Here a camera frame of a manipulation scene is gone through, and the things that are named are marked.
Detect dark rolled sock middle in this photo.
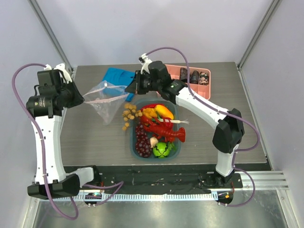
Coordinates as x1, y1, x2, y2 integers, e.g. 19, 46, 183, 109
190, 70, 200, 84

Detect purple grape bunch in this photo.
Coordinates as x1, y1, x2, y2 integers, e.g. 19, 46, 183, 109
135, 124, 152, 158

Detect dark rolled sock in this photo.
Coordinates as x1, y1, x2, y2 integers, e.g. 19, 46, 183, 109
180, 67, 188, 83
190, 70, 200, 84

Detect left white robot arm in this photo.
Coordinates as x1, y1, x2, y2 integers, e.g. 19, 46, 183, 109
26, 64, 101, 200

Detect green toy melon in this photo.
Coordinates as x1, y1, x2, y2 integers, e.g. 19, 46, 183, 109
152, 142, 171, 158

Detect orange toy fruit cluster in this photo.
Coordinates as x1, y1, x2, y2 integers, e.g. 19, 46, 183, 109
142, 107, 158, 119

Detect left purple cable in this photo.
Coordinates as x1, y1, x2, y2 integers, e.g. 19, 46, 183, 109
11, 63, 124, 220

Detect yellow toy mango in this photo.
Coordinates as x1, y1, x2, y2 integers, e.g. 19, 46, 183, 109
154, 104, 174, 120

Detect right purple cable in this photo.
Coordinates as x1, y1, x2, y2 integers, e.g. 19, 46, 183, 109
142, 46, 261, 207

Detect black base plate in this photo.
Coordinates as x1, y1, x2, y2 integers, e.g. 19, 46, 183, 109
73, 163, 243, 194

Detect red toy lobster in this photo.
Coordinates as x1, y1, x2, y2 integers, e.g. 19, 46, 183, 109
140, 116, 186, 143

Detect brown longan bunch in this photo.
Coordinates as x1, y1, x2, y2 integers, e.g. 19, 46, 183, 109
122, 103, 143, 131

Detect white toy garlic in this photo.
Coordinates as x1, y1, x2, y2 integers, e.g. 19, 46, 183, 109
150, 137, 159, 148

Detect toy green onion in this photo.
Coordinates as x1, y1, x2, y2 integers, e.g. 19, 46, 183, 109
156, 112, 189, 124

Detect white slotted cable duct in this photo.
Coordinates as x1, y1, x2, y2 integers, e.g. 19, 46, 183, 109
40, 192, 219, 201

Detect clear zip top bag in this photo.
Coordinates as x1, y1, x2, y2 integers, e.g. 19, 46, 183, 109
83, 81, 129, 125

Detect blue folded cloth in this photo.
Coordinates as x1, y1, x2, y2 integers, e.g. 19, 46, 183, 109
102, 68, 135, 102

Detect floral rolled sock right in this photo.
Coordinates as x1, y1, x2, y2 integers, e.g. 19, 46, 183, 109
199, 72, 209, 86

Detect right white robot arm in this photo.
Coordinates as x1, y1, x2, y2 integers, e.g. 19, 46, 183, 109
126, 58, 245, 188

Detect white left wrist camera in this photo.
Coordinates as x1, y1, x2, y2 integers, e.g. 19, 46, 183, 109
44, 63, 73, 84

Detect dark rolled sock left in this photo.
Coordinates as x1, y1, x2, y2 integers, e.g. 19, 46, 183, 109
180, 67, 188, 83

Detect purple cable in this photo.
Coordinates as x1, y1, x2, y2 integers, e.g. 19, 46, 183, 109
142, 46, 261, 207
11, 63, 124, 220

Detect pink divided organizer box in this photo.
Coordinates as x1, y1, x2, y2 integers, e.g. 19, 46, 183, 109
166, 64, 211, 100

